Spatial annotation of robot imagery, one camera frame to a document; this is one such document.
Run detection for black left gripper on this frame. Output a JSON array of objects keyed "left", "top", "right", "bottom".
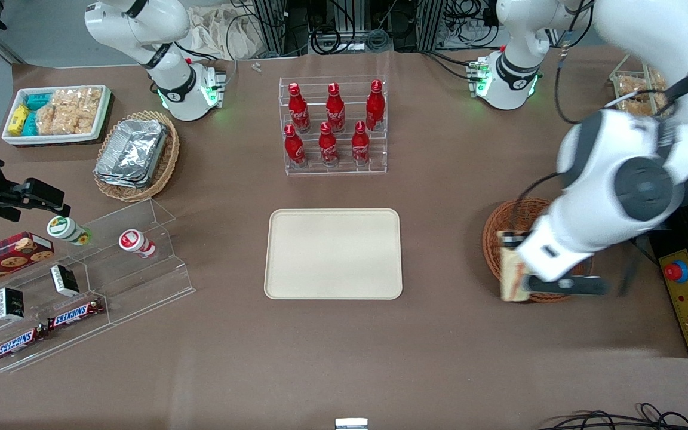
[{"left": 501, "top": 232, "right": 611, "bottom": 297}]

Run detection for triangle sandwich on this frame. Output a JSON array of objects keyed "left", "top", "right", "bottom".
[{"left": 499, "top": 230, "right": 532, "bottom": 302}]

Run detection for brown wicker basket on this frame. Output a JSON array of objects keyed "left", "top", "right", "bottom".
[{"left": 482, "top": 198, "right": 594, "bottom": 303}]

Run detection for light wicker basket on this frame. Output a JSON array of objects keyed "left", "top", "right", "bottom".
[{"left": 93, "top": 110, "right": 180, "bottom": 202}]

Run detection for beige plastic tray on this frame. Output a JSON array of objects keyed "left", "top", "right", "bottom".
[{"left": 264, "top": 208, "right": 403, "bottom": 300}]

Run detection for green lid yogurt cup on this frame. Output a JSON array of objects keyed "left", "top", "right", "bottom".
[{"left": 47, "top": 216, "right": 92, "bottom": 246}]

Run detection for white plastic bin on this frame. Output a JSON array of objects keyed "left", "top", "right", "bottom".
[{"left": 2, "top": 85, "right": 112, "bottom": 146}]

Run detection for red cookie box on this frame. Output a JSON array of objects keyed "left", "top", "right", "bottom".
[{"left": 0, "top": 232, "right": 55, "bottom": 293}]

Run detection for rice cracker pack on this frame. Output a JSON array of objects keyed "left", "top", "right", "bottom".
[
  {"left": 69, "top": 88, "right": 103, "bottom": 134},
  {"left": 35, "top": 90, "right": 74, "bottom": 136}
]

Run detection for small black white box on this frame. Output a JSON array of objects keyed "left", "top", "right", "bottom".
[
  {"left": 0, "top": 287, "right": 26, "bottom": 321},
  {"left": 50, "top": 265, "right": 80, "bottom": 297}
]

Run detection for stacked aluminium foil trays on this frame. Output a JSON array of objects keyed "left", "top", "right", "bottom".
[{"left": 94, "top": 119, "right": 168, "bottom": 189}]

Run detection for red lid yogurt cup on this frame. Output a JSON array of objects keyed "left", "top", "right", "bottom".
[{"left": 119, "top": 229, "right": 157, "bottom": 259}]

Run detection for snickers bar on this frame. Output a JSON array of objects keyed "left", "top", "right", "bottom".
[
  {"left": 47, "top": 297, "right": 106, "bottom": 331},
  {"left": 0, "top": 325, "right": 49, "bottom": 364}
]

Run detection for clear acrylic stepped shelf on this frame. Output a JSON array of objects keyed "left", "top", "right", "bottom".
[{"left": 0, "top": 199, "right": 196, "bottom": 374}]

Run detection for black control box base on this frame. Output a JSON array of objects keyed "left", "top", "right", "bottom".
[{"left": 637, "top": 203, "right": 688, "bottom": 359}]

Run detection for red cola bottle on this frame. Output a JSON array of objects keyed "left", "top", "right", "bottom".
[
  {"left": 288, "top": 82, "right": 311, "bottom": 134},
  {"left": 284, "top": 124, "right": 306, "bottom": 168},
  {"left": 326, "top": 83, "right": 346, "bottom": 133},
  {"left": 351, "top": 121, "right": 371, "bottom": 166},
  {"left": 318, "top": 122, "right": 339, "bottom": 167},
  {"left": 365, "top": 80, "right": 386, "bottom": 131}
]

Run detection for clear bagged snack pack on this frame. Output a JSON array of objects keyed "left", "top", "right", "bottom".
[
  {"left": 616, "top": 75, "right": 650, "bottom": 100},
  {"left": 619, "top": 97, "right": 670, "bottom": 119}
]

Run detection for clear acrylic bottle rack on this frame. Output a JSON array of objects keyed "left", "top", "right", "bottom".
[{"left": 279, "top": 76, "right": 388, "bottom": 176}]

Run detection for crumpled white cloth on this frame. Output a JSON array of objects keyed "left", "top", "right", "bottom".
[{"left": 188, "top": 5, "right": 261, "bottom": 60}]

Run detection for background equipment rack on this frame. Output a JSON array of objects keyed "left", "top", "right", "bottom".
[{"left": 231, "top": 0, "right": 503, "bottom": 56}]

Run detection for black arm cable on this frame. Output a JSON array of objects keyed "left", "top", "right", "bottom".
[{"left": 553, "top": 0, "right": 688, "bottom": 126}]

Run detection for white wire rack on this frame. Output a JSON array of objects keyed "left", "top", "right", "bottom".
[{"left": 610, "top": 54, "right": 679, "bottom": 120}]

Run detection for black cable bundle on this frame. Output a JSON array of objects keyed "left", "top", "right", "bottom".
[{"left": 538, "top": 403, "right": 688, "bottom": 430}]

